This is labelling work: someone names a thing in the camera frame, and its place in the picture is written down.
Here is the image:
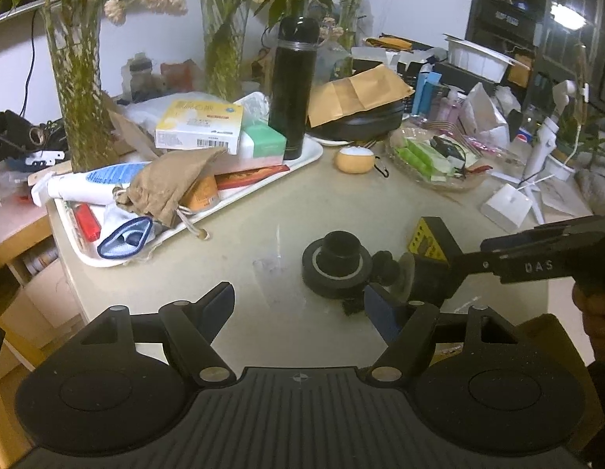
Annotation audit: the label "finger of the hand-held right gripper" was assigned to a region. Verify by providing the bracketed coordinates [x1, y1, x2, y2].
[446, 247, 508, 288]
[479, 224, 578, 256]

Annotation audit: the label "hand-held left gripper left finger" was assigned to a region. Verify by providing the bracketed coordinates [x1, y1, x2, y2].
[80, 281, 237, 387]

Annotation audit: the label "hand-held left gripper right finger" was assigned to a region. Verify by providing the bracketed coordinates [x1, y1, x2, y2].
[363, 283, 523, 384]

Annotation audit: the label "black box with yellow label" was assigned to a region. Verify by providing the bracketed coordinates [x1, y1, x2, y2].
[394, 216, 462, 304]

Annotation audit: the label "small black knob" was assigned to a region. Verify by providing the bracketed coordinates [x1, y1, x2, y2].
[373, 250, 398, 285]

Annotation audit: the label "black cylinder with wide base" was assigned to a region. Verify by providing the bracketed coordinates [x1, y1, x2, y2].
[302, 231, 372, 299]

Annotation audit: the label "person's right hand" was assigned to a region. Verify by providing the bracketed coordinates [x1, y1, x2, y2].
[572, 276, 605, 367]

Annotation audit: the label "white box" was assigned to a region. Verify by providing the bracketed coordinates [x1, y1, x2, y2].
[479, 183, 535, 233]

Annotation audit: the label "clear glass dish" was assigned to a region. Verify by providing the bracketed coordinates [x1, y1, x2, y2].
[388, 124, 494, 192]

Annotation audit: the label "grey stone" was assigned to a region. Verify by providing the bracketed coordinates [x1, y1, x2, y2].
[573, 168, 605, 216]

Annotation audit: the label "white handheld stabiliser with tripod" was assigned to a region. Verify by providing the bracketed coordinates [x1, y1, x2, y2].
[516, 81, 591, 226]

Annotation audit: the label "green wipe packet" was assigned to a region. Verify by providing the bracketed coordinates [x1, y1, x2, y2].
[415, 144, 454, 181]
[397, 138, 425, 169]

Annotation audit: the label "orange packet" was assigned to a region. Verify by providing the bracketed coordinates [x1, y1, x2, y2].
[182, 173, 220, 212]

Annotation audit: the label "small black box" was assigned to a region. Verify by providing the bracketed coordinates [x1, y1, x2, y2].
[429, 136, 467, 169]

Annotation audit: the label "blue face mask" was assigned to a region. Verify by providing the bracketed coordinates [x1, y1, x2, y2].
[97, 216, 154, 259]

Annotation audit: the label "red flat box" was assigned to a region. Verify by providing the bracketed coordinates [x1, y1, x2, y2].
[214, 165, 289, 191]

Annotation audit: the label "white plastic bag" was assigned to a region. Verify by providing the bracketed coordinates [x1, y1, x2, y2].
[459, 83, 511, 145]

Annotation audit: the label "yellow round pouch with carabiner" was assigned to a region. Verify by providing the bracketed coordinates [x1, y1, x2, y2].
[336, 147, 391, 177]

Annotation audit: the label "red lighter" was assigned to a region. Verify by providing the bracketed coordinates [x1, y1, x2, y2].
[72, 204, 102, 242]

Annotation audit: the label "green tissue pack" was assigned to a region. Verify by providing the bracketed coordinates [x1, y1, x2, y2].
[239, 124, 287, 159]

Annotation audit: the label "white plastic tray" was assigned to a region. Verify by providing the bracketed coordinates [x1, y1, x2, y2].
[53, 90, 325, 269]

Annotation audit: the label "black zipper case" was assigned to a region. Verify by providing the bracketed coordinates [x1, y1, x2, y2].
[305, 98, 406, 142]

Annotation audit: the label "blue carton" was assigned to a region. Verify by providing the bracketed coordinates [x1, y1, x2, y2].
[412, 71, 445, 118]

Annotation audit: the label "white and blue tube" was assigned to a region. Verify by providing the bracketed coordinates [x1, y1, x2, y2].
[31, 161, 154, 206]

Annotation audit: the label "yellow and white carton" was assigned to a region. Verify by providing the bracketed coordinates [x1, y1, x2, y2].
[154, 99, 245, 156]

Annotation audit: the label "white takeaway container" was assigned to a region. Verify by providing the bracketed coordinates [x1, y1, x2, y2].
[444, 34, 518, 84]

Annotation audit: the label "white plastic tissue pack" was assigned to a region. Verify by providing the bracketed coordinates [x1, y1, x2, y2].
[234, 92, 271, 130]

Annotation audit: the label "brown paper envelope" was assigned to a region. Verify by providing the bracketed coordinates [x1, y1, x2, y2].
[307, 63, 415, 128]

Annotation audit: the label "wooden chair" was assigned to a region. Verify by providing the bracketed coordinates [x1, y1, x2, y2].
[0, 200, 61, 469]

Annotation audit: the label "black thermos bottle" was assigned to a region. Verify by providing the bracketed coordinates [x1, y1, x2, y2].
[268, 16, 319, 161]

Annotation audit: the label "orange flat pouch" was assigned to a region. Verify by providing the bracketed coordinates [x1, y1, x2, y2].
[366, 35, 413, 53]

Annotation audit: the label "dark shelf cabinet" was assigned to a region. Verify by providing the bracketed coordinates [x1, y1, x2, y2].
[466, 0, 605, 59]

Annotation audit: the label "large glass vase dried flowers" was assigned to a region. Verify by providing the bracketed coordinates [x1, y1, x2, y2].
[0, 0, 193, 173]

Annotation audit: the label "glass vase with green leaves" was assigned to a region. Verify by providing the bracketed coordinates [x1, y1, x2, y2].
[185, 0, 332, 101]

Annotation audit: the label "small glass vase dried flowers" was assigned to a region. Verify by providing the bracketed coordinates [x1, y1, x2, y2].
[319, 0, 396, 79]

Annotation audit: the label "black bag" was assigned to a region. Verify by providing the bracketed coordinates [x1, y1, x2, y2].
[0, 110, 68, 167]

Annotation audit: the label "brown burlap drawstring pouch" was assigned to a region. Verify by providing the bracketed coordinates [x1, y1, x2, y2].
[114, 147, 227, 241]

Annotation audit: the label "black wall cable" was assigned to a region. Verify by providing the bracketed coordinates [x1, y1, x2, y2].
[20, 10, 39, 118]

